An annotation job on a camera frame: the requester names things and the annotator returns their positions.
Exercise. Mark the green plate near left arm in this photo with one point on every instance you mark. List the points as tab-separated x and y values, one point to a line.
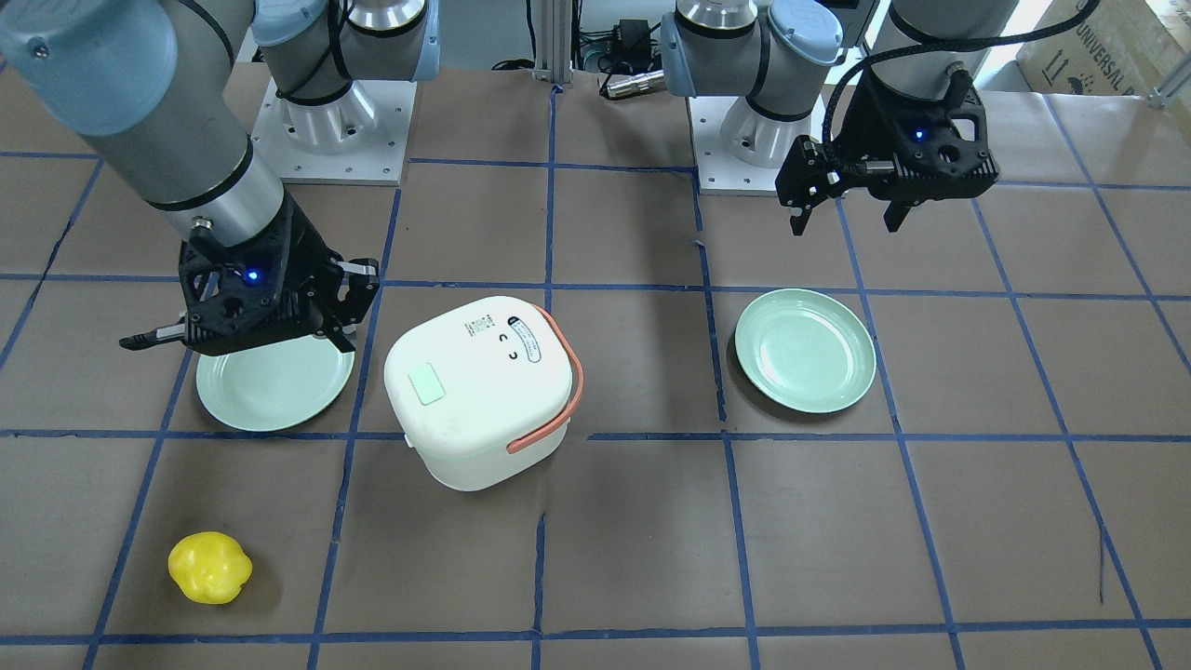
273	387

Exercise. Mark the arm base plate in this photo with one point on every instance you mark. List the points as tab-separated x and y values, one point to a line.
360	139
739	151

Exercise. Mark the aluminium frame post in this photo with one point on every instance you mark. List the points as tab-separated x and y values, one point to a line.
553	28

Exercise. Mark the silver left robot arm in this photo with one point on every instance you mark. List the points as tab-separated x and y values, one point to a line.
778	56

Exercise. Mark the black power adapter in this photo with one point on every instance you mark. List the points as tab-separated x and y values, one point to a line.
632	39

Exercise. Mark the white rice cooker orange handle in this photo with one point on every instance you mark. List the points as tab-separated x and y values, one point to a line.
484	391

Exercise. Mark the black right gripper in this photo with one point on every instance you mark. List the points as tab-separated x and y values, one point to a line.
310	263

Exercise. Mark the green plate near right arm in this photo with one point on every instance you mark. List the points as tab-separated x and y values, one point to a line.
805	350

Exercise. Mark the cardboard box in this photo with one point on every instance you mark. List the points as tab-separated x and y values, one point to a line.
1122	48

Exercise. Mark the yellow toy bell pepper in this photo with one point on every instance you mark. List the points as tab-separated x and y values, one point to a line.
209	567

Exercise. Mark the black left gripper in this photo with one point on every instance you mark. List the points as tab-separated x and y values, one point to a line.
867	119

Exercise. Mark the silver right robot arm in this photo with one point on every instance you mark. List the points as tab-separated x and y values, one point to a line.
142	83

